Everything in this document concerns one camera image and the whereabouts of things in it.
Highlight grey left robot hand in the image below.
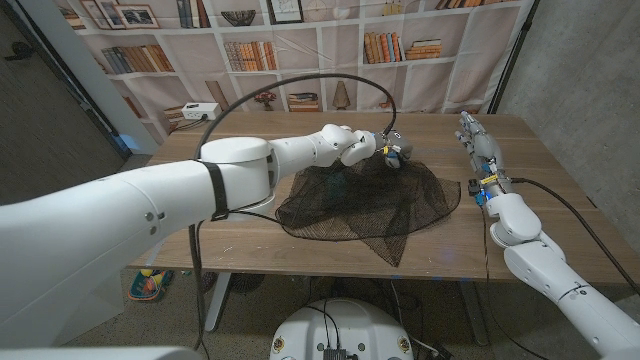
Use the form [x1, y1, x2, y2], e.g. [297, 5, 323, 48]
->
[374, 129, 414, 169]

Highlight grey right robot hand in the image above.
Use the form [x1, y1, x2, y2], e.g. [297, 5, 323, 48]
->
[454, 110, 512, 196]

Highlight black mesh netting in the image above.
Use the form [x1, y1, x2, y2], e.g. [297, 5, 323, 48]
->
[274, 152, 462, 268]

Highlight black backdrop stand pole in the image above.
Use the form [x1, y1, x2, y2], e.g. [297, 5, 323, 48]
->
[487, 0, 541, 115]

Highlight printed bookshelf backdrop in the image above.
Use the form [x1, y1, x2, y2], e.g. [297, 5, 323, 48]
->
[54, 0, 539, 146]

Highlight white table leg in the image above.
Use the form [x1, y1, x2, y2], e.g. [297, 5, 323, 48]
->
[457, 279, 489, 347]
[205, 272, 234, 334]

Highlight white round robot torso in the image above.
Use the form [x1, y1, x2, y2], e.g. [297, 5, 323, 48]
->
[269, 298, 415, 360]

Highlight white power strip box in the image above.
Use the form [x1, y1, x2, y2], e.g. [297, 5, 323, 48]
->
[180, 102, 223, 122]

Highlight colourful shoe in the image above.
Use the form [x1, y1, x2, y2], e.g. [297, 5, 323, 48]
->
[127, 268, 176, 303]

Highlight white side cabinet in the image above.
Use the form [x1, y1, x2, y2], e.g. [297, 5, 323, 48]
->
[52, 269, 125, 347]

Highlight dark wood-grain door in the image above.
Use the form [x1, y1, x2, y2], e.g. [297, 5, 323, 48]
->
[0, 9, 126, 206]

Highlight white robot body edge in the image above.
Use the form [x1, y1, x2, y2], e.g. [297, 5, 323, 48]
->
[0, 346, 201, 360]

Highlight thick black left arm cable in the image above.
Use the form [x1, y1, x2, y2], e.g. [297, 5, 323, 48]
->
[187, 73, 399, 360]

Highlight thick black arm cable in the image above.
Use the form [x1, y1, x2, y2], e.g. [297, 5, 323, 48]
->
[509, 177, 640, 296]
[187, 73, 399, 360]

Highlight thin black braided cable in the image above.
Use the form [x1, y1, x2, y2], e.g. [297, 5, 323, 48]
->
[478, 204, 551, 360]

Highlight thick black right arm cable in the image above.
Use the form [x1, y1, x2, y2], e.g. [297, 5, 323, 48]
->
[509, 177, 640, 296]

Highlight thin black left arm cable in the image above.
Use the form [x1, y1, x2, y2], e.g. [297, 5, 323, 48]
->
[227, 206, 282, 227]

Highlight black door handle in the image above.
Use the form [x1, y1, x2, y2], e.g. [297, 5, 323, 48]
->
[4, 40, 36, 62]

